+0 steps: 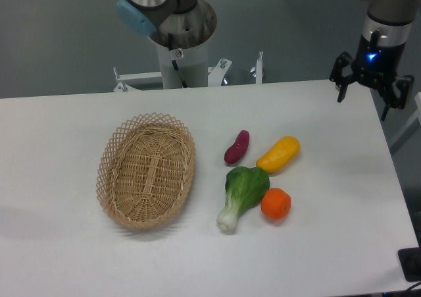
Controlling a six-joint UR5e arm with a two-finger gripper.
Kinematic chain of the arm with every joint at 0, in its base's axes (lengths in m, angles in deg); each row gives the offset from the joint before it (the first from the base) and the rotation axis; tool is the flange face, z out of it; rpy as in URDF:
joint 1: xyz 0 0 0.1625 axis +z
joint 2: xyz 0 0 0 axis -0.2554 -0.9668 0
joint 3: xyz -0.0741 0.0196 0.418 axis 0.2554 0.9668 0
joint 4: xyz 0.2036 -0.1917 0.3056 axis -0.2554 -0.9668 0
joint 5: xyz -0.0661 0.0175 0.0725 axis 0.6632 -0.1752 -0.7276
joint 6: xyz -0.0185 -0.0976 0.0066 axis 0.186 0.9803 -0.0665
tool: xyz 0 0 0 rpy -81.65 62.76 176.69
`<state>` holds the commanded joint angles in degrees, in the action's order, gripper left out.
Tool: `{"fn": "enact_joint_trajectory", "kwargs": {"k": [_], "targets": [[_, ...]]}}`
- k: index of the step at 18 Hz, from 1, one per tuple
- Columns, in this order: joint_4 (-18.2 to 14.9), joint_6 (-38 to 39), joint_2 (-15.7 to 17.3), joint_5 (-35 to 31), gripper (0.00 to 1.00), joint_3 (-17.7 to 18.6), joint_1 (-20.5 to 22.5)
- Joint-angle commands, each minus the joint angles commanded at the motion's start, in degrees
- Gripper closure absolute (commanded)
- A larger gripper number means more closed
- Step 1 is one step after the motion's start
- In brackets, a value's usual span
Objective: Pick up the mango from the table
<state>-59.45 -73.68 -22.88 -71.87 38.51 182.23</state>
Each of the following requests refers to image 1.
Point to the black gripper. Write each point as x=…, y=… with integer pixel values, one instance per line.
x=376, y=68

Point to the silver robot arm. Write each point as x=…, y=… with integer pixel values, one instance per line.
x=179, y=29

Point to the yellow mango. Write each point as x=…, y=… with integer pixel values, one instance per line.
x=279, y=155

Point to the orange fruit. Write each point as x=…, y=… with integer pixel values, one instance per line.
x=275, y=204

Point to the purple sweet potato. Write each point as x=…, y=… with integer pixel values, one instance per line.
x=238, y=149

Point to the green bok choy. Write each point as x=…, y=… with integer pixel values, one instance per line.
x=244, y=189

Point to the black device at table edge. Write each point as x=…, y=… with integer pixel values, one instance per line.
x=410, y=263

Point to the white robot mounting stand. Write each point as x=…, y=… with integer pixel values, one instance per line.
x=178, y=68

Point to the oval wicker basket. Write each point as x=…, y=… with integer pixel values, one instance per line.
x=146, y=171

